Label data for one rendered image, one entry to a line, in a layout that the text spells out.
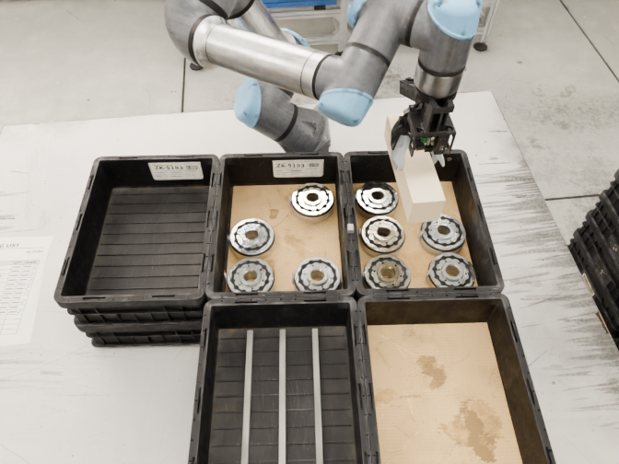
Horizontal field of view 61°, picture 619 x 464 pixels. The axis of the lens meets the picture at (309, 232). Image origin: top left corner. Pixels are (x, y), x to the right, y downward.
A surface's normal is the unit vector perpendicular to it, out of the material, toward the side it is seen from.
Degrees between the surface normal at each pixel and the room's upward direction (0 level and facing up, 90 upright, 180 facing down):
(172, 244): 0
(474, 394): 0
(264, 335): 0
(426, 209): 90
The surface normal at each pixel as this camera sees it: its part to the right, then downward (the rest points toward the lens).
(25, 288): 0.00, -0.59
